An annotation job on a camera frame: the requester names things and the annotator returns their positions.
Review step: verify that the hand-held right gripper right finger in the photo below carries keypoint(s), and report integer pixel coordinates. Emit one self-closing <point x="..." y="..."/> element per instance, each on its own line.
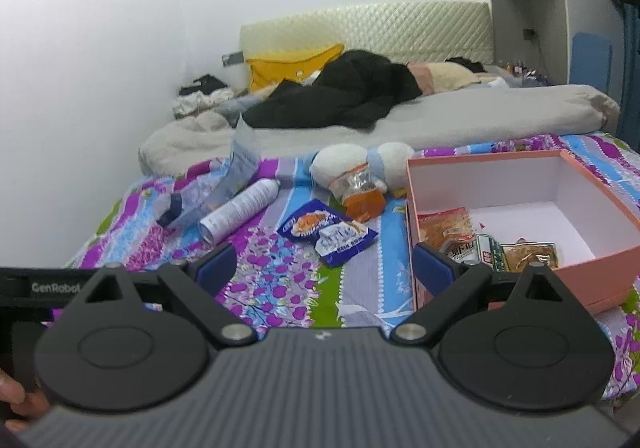
<point x="431" y="271"/>

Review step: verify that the white red label snack packet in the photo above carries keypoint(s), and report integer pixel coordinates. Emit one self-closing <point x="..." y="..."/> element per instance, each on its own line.
<point x="462" y="251"/>

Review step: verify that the blue snack packet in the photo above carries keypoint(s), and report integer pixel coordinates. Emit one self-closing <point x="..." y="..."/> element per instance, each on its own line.
<point x="320" y="233"/>

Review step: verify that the row of small bottles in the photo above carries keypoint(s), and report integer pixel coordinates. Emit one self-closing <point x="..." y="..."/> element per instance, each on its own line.
<point x="522" y="69"/>

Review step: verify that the dark cloth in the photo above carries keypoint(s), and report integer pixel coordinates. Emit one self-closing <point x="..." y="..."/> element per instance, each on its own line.
<point x="465" y="64"/>

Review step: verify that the clear packet with orange contents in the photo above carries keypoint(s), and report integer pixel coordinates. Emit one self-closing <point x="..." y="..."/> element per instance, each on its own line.
<point x="361" y="193"/>

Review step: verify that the pink cardboard box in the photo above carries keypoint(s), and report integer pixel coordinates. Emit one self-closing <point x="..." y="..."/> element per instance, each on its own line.
<point x="500" y="188"/>

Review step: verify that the pile of clothes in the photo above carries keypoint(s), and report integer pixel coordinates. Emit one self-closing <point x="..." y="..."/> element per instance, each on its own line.
<point x="200" y="100"/>

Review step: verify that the grey wall socket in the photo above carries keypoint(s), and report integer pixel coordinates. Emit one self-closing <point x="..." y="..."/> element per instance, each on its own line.
<point x="232" y="59"/>

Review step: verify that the white spray can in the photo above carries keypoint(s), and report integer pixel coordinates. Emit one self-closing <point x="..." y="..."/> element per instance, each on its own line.
<point x="240" y="208"/>

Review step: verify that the grey duvet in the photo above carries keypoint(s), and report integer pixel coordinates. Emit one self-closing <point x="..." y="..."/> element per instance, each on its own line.
<point x="475" y="118"/>

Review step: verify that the person's left hand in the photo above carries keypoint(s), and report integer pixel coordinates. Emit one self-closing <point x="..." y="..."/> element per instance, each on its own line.
<point x="12" y="390"/>

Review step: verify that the cream quilted headboard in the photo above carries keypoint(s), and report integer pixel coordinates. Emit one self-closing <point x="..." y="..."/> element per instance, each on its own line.
<point x="400" y="33"/>

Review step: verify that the black coat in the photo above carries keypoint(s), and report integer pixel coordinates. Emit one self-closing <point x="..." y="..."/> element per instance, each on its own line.
<point x="350" y="88"/>

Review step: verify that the light blue clothing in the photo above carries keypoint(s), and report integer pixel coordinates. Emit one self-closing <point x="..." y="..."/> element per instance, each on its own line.
<point x="240" y="105"/>

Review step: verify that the green label snack packet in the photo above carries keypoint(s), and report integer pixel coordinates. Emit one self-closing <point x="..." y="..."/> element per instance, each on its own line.
<point x="530" y="255"/>

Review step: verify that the clear plastic bag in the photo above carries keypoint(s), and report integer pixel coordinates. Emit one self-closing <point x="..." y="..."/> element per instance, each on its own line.
<point x="242" y="160"/>

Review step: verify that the blue curtain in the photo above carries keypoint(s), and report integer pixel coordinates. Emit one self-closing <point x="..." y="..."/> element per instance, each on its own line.
<point x="631" y="78"/>

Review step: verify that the yellow pillow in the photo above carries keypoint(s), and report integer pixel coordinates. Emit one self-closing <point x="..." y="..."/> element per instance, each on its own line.
<point x="280" y="68"/>

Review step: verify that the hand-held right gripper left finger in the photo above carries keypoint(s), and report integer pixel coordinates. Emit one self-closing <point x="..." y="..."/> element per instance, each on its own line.
<point x="217" y="269"/>

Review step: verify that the white plush toy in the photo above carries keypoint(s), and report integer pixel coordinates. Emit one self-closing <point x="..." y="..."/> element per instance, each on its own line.
<point x="340" y="158"/>

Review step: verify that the beige pillow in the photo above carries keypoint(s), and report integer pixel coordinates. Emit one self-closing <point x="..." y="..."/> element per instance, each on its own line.
<point x="450" y="75"/>

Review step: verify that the orange clear snack packet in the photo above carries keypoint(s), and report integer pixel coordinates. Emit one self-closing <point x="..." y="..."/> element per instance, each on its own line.
<point x="445" y="228"/>

